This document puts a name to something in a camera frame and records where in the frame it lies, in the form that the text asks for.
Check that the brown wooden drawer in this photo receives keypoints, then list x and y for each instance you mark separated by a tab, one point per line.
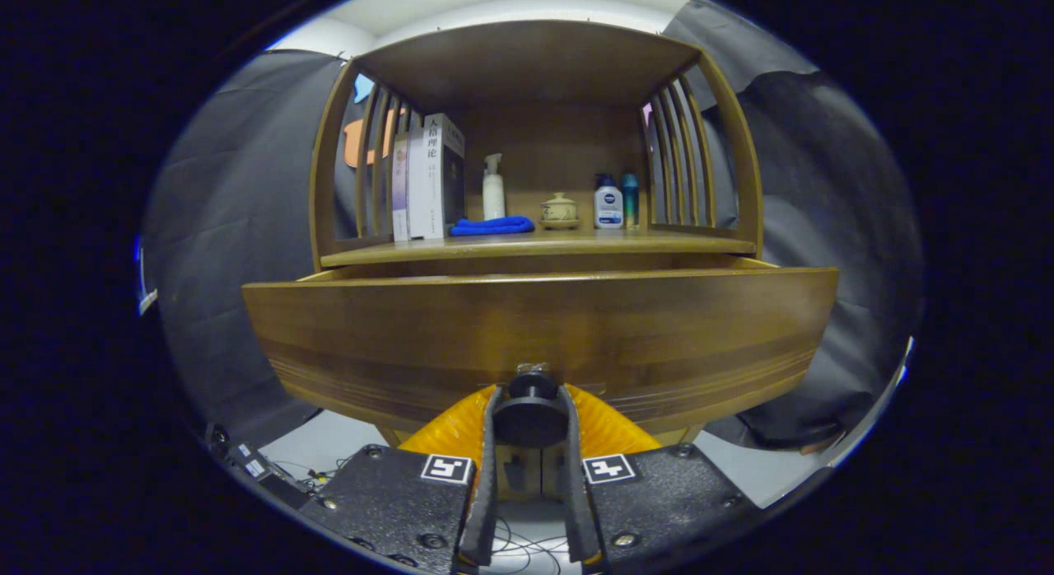
535	328

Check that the brown wooden cabinet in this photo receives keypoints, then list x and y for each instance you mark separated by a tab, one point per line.
535	60

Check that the white blue-capped lotion bottle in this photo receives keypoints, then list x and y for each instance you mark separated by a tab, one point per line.
608	208

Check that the thick white book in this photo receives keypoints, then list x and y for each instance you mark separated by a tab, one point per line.
432	179

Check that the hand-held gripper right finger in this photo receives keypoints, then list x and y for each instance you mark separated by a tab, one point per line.
576	493

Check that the white blue room equipment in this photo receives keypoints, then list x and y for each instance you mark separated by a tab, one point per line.
146	299

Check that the beige lidded ceramic cup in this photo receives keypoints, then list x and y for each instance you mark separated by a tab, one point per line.
559	210

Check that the thin pale purple book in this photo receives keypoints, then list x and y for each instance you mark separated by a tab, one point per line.
400	196

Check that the teal slim bottle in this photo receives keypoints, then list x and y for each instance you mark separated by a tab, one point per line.
630	204

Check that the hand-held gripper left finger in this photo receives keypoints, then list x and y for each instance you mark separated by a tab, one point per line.
486	493

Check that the wooden cabinet door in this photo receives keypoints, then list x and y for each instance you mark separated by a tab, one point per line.
533	486
547	486

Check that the white pump bottle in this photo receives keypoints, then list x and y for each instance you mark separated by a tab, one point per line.
493	200

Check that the wooden countertop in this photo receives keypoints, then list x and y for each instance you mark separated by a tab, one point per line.
535	244

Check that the folded blue cloth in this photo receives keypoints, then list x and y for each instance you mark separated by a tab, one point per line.
492	226

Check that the black round drawer knob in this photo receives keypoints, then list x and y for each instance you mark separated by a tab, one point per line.
531	418

